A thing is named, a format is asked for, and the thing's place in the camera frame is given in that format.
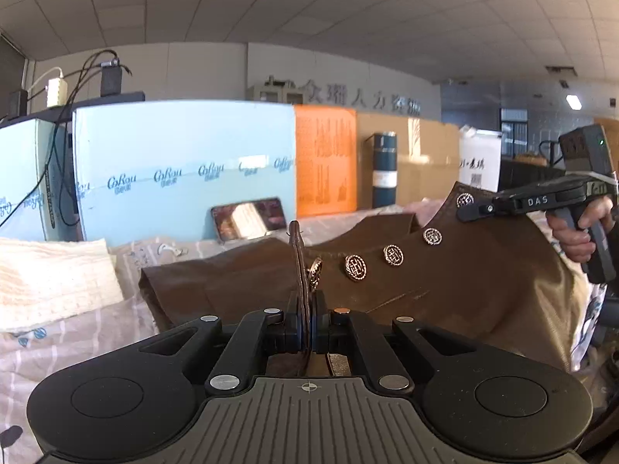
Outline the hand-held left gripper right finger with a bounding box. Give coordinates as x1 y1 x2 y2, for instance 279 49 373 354
311 294 486 393

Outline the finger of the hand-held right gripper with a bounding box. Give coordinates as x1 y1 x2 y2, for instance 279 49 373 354
457 192 522 223

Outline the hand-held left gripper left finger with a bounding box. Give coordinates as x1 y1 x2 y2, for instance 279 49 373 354
139 294 308 396

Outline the brown jacket with metal buttons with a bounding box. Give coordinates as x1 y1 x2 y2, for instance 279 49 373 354
139 181 591 378

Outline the person's right hand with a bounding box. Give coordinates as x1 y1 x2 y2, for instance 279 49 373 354
546 198 618 264

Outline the white printed box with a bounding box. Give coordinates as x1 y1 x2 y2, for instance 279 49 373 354
457 126 502 193

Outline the brown cardboard sheet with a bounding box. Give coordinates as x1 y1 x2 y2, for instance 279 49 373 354
355 112 461 211

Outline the dark blue cylinder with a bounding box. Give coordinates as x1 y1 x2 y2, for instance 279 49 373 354
371 131 398 209

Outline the smartphone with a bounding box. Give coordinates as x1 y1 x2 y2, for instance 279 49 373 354
210 196 286 243

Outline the orange cardboard box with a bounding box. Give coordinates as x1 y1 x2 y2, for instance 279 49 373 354
294 105 359 218

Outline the light blue cardboard box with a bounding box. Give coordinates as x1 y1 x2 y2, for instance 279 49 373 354
72 101 297 243

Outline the grey metal cabinet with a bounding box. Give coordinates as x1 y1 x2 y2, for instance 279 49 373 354
248 82 296 106

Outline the white knitted towel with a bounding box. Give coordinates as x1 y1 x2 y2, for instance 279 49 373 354
0 238 125 334

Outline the dark shelf board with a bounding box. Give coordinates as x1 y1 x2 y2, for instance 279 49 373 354
0 91 146 129

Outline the light blue box with label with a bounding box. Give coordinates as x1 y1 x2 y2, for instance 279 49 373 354
0 118 73 242

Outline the white power strip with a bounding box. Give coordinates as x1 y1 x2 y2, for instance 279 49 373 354
46 77 69 107

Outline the dark door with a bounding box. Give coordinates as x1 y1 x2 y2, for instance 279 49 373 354
0 34 27 121

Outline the black cable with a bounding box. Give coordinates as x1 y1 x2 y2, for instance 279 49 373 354
0 49 132 233

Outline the black power adapter with cable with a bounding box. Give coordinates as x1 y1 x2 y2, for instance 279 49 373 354
99 64 122 98

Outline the white cable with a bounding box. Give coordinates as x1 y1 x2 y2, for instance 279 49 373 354
26 66 64 101

